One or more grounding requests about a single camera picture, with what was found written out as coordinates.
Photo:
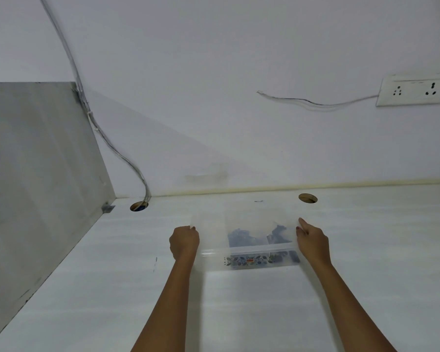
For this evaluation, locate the person's right hand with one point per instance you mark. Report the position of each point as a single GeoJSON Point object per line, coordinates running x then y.
{"type": "Point", "coordinates": [314, 243]}

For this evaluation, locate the clear plastic storage box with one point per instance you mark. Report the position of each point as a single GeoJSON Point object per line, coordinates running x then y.
{"type": "Point", "coordinates": [212, 234]}

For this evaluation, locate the grey partition panel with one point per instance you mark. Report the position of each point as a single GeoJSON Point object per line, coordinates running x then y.
{"type": "Point", "coordinates": [33, 179]}

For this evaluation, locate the small metal bracket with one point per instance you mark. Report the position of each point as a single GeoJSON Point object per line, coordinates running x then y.
{"type": "Point", "coordinates": [108, 208]}

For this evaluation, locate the person's right thumb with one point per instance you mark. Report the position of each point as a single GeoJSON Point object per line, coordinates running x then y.
{"type": "Point", "coordinates": [304, 222]}

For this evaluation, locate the white wall socket plate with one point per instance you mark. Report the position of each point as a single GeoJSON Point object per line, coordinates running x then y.
{"type": "Point", "coordinates": [410, 90]}

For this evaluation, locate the person's left hand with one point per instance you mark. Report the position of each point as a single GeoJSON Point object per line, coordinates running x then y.
{"type": "Point", "coordinates": [183, 243]}

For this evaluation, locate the person's left thumb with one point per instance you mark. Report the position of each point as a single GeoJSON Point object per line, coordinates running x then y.
{"type": "Point", "coordinates": [190, 228]}

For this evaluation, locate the person's right forearm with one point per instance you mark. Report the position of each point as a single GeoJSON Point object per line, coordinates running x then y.
{"type": "Point", "coordinates": [348, 307]}

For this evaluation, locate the pile of dark small parts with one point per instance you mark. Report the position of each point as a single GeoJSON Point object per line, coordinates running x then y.
{"type": "Point", "coordinates": [242, 238]}

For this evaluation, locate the person's left forearm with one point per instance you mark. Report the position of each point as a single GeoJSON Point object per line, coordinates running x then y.
{"type": "Point", "coordinates": [167, 307]}

